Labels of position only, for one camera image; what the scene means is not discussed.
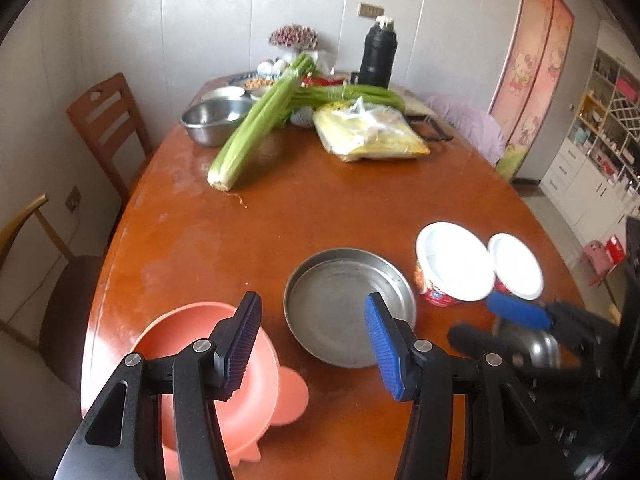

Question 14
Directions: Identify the hello kitty folding screen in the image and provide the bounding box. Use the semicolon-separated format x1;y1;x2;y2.
489;0;574;181

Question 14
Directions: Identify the steel basin at back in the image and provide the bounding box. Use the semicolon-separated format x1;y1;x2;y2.
179;98;254;148

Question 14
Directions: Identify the curved armrest wooden chair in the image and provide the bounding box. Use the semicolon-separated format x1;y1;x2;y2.
0;193;104;391

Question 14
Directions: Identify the yellow plastic food bag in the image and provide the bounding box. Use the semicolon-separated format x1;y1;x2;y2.
312;98;430;162

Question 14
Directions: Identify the round metal pan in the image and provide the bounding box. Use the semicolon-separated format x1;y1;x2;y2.
283;247;416;368

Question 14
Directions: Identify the celery bunch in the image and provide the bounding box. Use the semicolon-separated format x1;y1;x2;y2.
207;53;316;192
279;84;406;122

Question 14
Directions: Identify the wooden slat-back chair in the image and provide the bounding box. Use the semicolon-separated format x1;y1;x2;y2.
66;73;154;206

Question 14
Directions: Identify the pink cloth on chair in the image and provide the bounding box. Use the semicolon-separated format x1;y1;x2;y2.
425;93;506;166

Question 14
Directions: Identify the white shelf cabinet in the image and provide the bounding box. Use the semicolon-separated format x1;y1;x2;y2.
540;49;639;243

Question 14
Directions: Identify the stainless steel bowl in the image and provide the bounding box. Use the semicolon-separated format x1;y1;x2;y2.
491;318;562;368

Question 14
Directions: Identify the black tray on table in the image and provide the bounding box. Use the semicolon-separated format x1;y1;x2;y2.
405;114;454;142

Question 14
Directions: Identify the red instant noodle cup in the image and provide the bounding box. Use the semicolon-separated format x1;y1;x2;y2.
414;221;496;308

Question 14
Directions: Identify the black thermos bottle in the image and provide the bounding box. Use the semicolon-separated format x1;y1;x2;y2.
358;15;398;88

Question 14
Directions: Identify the pink children stool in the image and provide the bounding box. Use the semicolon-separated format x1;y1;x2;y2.
580;240;613;287

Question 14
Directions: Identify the red children stool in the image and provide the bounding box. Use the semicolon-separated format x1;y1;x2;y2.
605;234;626;268

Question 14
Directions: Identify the orange bear-shaped plate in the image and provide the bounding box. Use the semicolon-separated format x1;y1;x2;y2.
131;301;309;467

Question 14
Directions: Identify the wall power socket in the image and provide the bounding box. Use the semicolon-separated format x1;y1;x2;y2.
65;186;82;214

